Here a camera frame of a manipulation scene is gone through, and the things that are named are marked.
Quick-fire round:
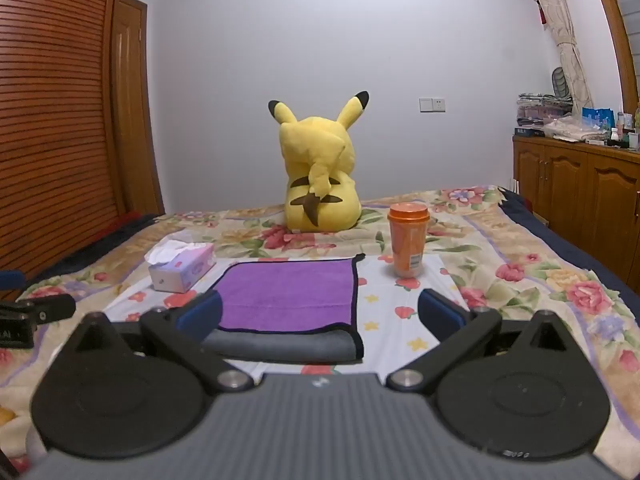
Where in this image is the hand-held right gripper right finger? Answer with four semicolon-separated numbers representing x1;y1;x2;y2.
385;287;581;394

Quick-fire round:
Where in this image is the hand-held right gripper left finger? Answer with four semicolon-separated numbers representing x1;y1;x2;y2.
66;289;256;395

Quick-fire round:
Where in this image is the purple and grey towel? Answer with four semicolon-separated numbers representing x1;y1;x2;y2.
201;254;366;364

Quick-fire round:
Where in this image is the tissue box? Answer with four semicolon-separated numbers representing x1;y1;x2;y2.
144;240;218;294

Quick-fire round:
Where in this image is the orange plastic cup with lid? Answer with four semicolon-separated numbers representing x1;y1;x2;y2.
387;202;431;279

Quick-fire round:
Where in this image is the floral bed blanket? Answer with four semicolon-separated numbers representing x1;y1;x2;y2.
0;185;640;480

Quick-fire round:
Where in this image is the wooden louvred wardrobe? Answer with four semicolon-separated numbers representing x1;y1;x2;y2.
0;0;127;292

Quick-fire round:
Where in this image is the yellow plush toy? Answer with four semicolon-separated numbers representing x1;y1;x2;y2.
267;90;370;234

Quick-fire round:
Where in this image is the wooden cabinet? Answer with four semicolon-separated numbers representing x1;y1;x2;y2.
512;131;640;288

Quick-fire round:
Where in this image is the wooden door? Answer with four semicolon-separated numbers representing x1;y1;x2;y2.
110;0;166;216

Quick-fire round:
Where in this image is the beige cloth in plastic bag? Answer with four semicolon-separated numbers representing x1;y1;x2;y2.
542;117;607;142

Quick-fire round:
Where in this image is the stack of folded cloths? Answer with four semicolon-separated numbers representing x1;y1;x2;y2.
516;92;574;129

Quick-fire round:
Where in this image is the blue bag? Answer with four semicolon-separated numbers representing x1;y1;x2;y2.
582;106;616;134

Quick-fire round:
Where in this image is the beige patterned curtain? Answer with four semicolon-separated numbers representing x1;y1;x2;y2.
520;0;594;111

